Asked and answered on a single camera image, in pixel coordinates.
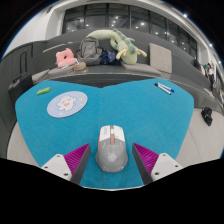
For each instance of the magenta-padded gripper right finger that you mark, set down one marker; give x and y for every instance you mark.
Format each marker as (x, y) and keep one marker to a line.
(147, 159)

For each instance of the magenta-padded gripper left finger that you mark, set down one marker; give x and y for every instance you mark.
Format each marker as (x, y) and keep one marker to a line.
(76, 159)

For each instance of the grey and white computer mouse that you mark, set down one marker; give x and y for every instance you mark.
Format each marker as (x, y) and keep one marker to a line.
(111, 153)

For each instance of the round light blue mouse pad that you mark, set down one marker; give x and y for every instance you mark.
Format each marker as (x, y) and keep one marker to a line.
(66, 104)

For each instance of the teal felt table mat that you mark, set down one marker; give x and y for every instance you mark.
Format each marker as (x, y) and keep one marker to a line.
(143, 116)

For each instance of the white marker with black cap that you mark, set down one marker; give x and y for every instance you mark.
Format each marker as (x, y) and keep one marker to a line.
(163, 89)

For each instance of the black bag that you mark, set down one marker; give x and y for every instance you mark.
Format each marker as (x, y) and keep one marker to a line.
(207, 116)

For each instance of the small green eraser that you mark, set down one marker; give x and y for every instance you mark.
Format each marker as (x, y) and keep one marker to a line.
(43, 91)

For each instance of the flat grey seat cushion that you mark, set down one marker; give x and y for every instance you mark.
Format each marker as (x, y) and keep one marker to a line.
(60, 71)
(141, 68)

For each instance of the black suitcase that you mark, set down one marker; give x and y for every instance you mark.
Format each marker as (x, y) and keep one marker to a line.
(19, 88)

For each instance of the small tan pouch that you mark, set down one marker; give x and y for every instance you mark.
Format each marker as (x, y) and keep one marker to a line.
(80, 66)

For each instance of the upright grey seat cushion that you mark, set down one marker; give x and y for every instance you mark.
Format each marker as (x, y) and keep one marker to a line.
(160, 58)

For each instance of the pink plush cushion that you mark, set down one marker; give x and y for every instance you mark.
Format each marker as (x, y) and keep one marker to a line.
(65, 57)

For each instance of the navy patterned cloth bag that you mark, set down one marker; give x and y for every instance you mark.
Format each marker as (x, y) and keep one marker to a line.
(108, 57)

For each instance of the green dragon plush toy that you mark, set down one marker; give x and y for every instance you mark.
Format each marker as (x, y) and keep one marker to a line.
(128, 53)

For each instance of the person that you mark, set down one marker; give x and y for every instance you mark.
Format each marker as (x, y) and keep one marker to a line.
(210, 71)

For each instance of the grey backpack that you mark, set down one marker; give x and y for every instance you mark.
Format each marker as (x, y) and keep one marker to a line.
(90, 51)

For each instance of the dark glass window wall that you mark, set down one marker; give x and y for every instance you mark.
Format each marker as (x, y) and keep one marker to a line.
(100, 20)

